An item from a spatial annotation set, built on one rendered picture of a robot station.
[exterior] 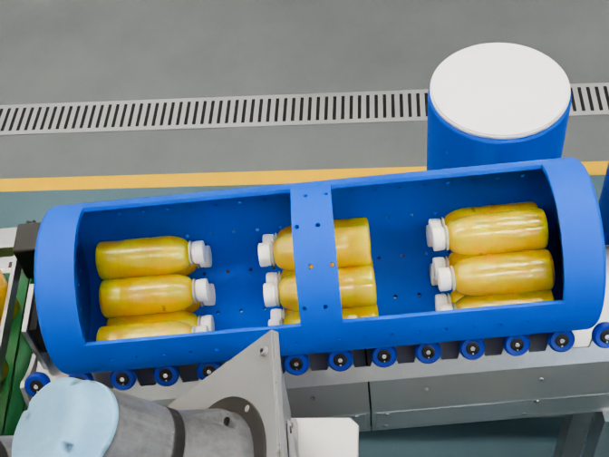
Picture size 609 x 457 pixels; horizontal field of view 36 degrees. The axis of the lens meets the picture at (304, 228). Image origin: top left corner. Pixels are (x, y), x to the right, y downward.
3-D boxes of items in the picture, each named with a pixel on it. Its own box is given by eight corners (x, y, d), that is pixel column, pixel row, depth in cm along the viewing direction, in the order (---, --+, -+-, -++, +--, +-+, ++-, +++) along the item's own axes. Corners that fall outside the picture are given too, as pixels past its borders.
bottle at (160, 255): (103, 286, 162) (198, 278, 161) (92, 268, 156) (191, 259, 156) (105, 253, 165) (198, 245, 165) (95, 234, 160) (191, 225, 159)
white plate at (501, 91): (598, 108, 181) (597, 112, 182) (526, 26, 198) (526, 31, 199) (469, 153, 177) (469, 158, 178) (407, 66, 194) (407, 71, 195)
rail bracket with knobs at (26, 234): (62, 287, 183) (46, 256, 175) (26, 291, 183) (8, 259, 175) (68, 247, 189) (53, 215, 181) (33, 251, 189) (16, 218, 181)
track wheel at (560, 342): (575, 326, 157) (572, 323, 159) (548, 329, 157) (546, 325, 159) (575, 352, 158) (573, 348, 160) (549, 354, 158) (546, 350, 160)
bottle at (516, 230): (537, 214, 155) (438, 224, 156) (545, 202, 149) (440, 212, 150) (544, 253, 154) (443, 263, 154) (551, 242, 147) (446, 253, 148)
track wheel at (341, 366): (352, 346, 158) (352, 343, 160) (325, 349, 158) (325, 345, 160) (354, 372, 159) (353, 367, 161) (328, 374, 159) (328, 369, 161)
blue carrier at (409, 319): (591, 362, 156) (619, 255, 134) (74, 406, 159) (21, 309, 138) (554, 232, 175) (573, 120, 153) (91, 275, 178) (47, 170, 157)
